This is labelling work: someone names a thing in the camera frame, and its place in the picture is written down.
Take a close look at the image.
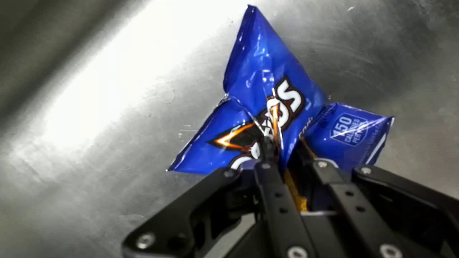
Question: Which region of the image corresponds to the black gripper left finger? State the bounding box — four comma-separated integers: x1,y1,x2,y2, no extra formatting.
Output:
122,137,314,258

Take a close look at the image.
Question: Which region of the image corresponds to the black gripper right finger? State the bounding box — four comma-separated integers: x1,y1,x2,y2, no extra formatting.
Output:
295,145,459,258

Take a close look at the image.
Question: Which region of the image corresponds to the blue Doritos chip packet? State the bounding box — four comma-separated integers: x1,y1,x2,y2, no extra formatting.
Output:
169,6,394,175

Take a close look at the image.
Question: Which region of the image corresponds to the stainless steel double sink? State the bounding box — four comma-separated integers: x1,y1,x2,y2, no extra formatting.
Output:
0,0,459,258

